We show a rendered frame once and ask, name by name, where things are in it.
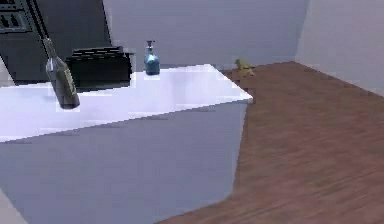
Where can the blue soap dispenser bottle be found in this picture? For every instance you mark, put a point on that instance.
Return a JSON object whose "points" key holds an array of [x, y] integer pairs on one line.
{"points": [[152, 61]]}

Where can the small yellow-green object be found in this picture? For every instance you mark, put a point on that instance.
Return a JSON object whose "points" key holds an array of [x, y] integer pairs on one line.
{"points": [[244, 67]]}

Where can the white kitchen counter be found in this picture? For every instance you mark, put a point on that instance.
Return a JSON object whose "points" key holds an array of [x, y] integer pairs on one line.
{"points": [[133, 160]]}

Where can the black toaster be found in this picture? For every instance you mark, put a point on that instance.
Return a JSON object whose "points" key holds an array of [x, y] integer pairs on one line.
{"points": [[98, 68]]}

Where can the dark green glass bottle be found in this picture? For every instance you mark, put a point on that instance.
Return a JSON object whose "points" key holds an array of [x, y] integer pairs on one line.
{"points": [[63, 85]]}

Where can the black fridge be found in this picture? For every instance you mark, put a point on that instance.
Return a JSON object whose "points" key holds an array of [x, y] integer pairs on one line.
{"points": [[66, 23]]}

